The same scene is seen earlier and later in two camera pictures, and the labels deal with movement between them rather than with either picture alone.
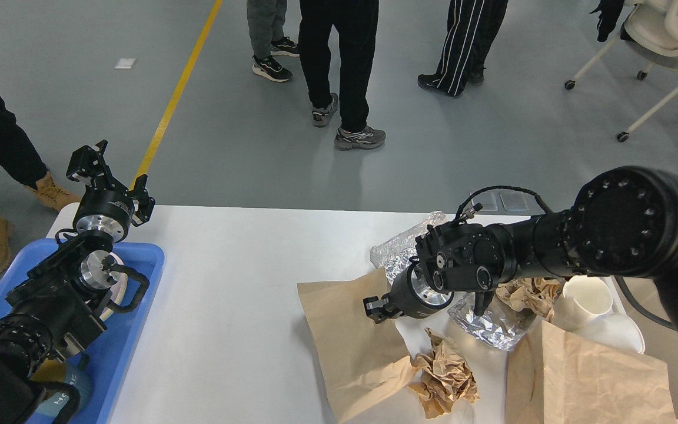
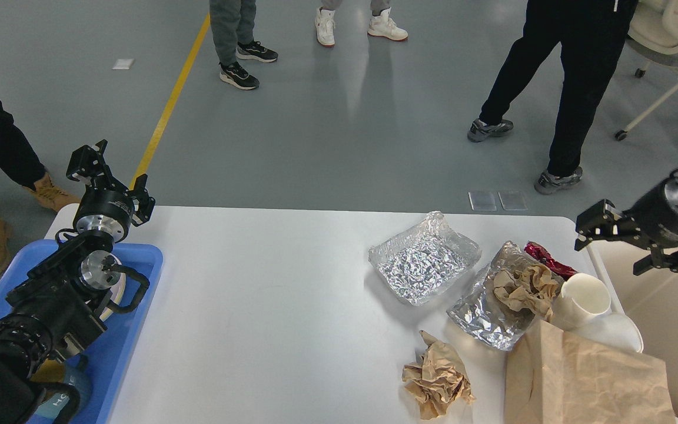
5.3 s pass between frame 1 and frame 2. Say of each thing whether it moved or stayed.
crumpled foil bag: stayed
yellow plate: stayed
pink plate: stayed
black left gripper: stayed
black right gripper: moved
